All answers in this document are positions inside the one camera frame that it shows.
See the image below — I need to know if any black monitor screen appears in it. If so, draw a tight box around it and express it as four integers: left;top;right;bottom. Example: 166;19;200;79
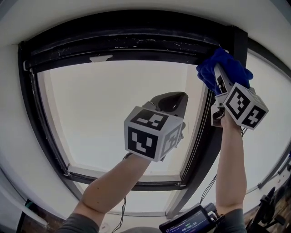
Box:
158;203;226;233

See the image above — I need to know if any black window frame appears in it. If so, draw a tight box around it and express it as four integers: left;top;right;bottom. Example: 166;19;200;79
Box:
18;10;291;219

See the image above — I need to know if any blue cleaning cloth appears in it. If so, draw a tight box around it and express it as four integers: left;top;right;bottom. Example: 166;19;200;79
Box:
196;47;254;96

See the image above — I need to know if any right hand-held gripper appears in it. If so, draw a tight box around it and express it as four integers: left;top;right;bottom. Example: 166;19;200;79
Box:
211;63;270;131

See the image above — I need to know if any black equipment stand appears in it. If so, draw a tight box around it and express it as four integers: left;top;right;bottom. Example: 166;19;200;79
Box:
245;186;291;233

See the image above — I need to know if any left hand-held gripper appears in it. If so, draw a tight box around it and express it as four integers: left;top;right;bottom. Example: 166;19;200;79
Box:
124;91;189;162

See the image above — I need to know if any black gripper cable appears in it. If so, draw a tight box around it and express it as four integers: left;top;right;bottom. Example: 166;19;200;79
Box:
113;152;133;233
199;127;248;204

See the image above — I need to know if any person's grey shirt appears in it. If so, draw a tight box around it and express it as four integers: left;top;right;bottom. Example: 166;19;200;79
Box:
55;208;247;233

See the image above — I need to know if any person's right forearm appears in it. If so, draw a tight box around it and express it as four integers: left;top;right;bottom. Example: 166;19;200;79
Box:
215;115;248;216

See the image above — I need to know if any white plastic piece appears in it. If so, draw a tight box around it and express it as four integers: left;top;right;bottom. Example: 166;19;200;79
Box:
89;54;113;63

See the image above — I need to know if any person's left forearm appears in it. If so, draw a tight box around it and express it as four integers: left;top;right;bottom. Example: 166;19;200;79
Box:
78;152;155;214

